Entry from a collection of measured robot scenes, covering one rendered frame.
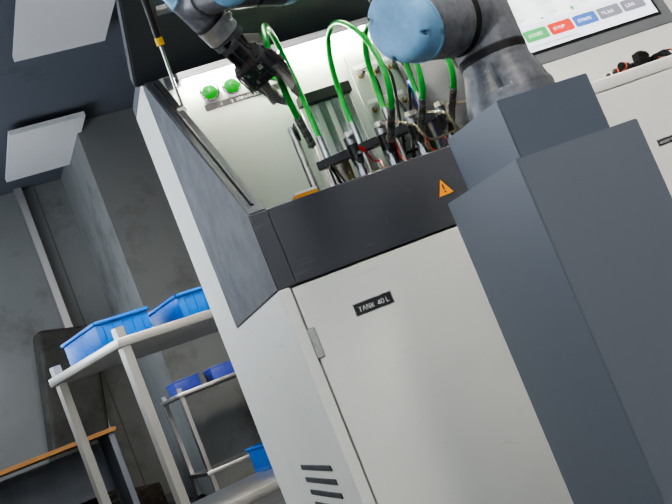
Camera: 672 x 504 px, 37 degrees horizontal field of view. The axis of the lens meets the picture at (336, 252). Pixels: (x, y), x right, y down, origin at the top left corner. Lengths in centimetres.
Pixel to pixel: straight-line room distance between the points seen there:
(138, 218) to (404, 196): 635
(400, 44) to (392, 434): 78
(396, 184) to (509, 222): 51
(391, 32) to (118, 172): 690
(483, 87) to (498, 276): 31
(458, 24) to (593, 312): 49
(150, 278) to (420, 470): 635
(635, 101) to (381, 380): 86
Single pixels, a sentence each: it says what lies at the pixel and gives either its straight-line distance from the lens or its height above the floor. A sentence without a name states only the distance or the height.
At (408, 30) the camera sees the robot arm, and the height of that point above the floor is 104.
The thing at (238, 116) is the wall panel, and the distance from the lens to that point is 258.
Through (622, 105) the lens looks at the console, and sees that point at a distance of 229.
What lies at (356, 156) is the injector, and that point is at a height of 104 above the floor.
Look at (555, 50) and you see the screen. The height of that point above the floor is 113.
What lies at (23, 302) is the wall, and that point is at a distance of 959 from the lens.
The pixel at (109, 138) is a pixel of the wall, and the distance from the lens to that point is 846.
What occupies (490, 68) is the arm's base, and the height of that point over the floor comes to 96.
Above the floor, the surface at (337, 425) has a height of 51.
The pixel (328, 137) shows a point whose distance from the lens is 259.
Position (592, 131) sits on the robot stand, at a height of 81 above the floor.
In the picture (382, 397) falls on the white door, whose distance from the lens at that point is 195.
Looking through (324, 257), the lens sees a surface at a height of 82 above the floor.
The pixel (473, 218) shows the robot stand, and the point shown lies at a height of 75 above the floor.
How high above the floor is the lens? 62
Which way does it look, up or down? 6 degrees up
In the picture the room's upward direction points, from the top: 22 degrees counter-clockwise
